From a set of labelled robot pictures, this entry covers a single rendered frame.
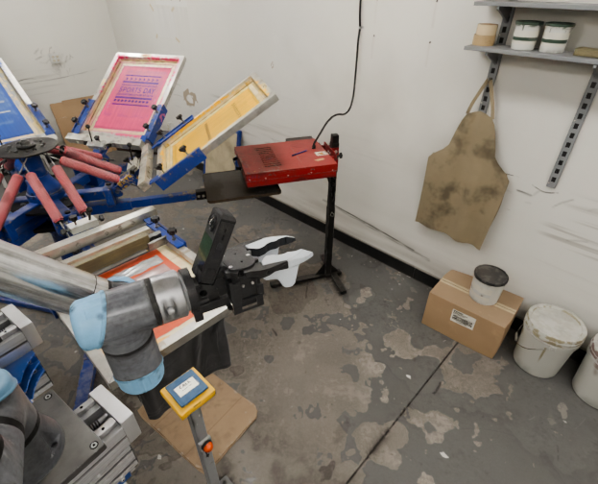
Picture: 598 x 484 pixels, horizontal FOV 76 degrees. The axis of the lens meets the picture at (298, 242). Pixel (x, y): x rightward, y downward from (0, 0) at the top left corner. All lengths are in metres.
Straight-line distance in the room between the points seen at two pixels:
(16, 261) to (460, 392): 2.39
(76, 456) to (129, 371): 0.37
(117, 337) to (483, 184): 2.37
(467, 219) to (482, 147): 0.48
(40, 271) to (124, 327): 0.17
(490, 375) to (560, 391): 0.39
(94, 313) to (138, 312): 0.05
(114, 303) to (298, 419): 1.89
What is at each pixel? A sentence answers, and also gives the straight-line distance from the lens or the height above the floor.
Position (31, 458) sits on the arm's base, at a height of 1.31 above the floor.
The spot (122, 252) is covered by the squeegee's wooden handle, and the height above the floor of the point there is 1.03.
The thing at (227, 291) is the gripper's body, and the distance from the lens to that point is 0.63.
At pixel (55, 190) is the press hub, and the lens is 2.56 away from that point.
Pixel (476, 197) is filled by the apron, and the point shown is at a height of 0.89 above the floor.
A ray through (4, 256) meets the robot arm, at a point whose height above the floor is 1.73.
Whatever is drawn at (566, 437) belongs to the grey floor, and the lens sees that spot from 2.75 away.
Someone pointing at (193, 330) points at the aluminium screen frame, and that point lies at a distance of 1.49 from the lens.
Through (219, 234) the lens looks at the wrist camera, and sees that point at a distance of 0.57.
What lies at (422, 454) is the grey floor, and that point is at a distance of 2.38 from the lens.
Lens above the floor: 2.06
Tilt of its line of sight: 35 degrees down
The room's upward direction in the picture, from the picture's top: straight up
